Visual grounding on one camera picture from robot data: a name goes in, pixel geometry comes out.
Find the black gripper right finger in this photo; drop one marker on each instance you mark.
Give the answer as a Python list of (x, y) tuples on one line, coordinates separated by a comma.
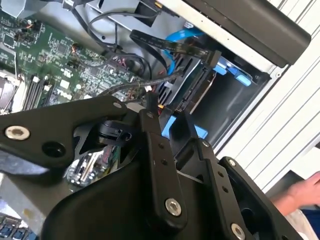
[(217, 175)]

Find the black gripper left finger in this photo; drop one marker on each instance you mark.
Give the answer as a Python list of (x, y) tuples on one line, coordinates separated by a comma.
[(162, 175)]

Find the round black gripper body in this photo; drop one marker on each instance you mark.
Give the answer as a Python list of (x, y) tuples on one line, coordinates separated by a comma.
[(112, 212)]

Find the bare person hand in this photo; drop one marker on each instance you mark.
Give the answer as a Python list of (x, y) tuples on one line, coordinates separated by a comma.
[(300, 192)]

